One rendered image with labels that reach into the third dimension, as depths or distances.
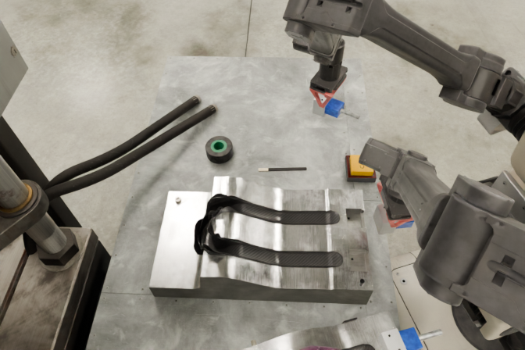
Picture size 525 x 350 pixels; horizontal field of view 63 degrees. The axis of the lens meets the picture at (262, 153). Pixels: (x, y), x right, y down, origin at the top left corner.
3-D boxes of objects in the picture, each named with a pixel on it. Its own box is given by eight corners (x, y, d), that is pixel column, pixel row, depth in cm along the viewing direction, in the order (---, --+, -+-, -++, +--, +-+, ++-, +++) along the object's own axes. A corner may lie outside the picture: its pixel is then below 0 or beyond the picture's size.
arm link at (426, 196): (474, 316, 39) (532, 208, 37) (413, 288, 39) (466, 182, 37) (408, 202, 80) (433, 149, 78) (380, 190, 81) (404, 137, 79)
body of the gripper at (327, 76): (308, 86, 114) (311, 64, 109) (326, 65, 120) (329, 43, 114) (330, 95, 112) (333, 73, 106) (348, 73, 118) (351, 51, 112)
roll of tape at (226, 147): (206, 165, 126) (205, 157, 123) (206, 144, 131) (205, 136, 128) (233, 162, 127) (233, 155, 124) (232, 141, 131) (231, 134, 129)
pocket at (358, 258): (366, 256, 102) (369, 249, 99) (368, 278, 99) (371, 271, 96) (347, 255, 102) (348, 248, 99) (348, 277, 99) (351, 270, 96)
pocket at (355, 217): (362, 216, 108) (364, 208, 106) (363, 235, 105) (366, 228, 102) (343, 216, 109) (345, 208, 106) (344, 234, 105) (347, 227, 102)
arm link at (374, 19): (330, 33, 55) (359, -45, 53) (272, 25, 65) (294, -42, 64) (491, 116, 82) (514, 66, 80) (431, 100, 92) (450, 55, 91)
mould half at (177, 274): (356, 208, 116) (365, 179, 106) (366, 305, 100) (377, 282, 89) (173, 202, 118) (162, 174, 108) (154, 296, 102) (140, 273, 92)
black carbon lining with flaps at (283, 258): (338, 213, 107) (343, 192, 100) (343, 276, 97) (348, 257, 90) (199, 209, 109) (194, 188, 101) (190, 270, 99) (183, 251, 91)
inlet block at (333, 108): (361, 118, 123) (364, 105, 119) (354, 130, 120) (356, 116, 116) (319, 102, 128) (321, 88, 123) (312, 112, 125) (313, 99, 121)
